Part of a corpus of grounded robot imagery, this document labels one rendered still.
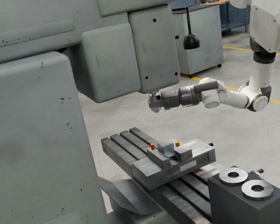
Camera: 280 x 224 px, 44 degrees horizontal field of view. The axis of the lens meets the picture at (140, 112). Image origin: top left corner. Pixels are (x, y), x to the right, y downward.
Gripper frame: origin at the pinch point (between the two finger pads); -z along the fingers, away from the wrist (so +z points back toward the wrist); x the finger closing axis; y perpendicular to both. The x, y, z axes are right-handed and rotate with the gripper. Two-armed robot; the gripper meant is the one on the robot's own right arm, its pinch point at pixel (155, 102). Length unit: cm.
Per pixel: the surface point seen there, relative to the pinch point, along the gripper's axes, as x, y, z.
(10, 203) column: 49, 7, -50
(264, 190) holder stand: 55, 13, 25
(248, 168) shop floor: -132, 124, 75
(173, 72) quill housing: 7.1, -13.3, 8.7
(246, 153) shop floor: -158, 124, 82
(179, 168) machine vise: 8.6, 28.6, 5.1
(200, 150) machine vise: 1.1, 25.9, 16.0
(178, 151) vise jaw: 6.0, 21.9, 6.2
